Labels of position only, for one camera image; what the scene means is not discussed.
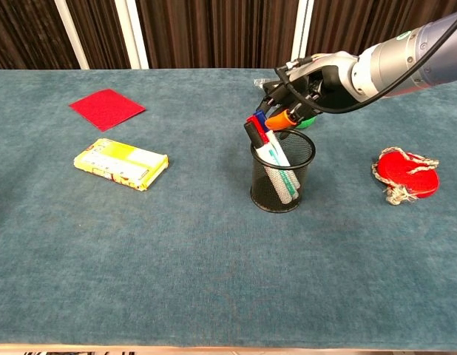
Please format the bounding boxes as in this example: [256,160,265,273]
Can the red square felt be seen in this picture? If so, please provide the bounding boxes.
[69,88,146,132]

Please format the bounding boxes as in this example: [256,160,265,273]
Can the red disc with rope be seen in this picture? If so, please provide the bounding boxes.
[371,146,441,206]

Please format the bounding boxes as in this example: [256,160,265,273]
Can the dark brown curtain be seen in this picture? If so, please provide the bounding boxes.
[0,0,457,70]

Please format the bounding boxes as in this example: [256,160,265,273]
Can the yellow snack packet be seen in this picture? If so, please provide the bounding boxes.
[73,138,169,192]

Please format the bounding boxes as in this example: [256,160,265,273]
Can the markers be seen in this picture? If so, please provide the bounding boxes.
[253,109,294,175]

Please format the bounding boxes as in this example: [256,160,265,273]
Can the black mesh pen cup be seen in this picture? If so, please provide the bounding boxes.
[249,128,316,214]

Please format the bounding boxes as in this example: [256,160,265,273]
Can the red-capped white marker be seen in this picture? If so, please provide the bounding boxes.
[246,115,300,200]

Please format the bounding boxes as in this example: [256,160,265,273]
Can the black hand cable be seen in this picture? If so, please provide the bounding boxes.
[274,9,457,115]

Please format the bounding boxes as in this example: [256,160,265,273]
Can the wide white post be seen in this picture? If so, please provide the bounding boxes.
[290,0,315,70]
[113,0,150,70]

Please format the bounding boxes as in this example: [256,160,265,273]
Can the blue table cloth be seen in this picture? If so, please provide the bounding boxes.
[0,68,457,351]

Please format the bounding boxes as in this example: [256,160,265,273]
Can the black-capped white marker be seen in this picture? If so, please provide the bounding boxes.
[243,121,294,205]

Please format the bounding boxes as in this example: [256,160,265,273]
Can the green ball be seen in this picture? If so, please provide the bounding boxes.
[295,114,319,129]

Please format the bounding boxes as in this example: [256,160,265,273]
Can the thin white post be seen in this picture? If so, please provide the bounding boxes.
[53,0,91,70]

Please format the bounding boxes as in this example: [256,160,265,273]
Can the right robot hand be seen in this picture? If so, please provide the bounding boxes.
[260,51,359,131]

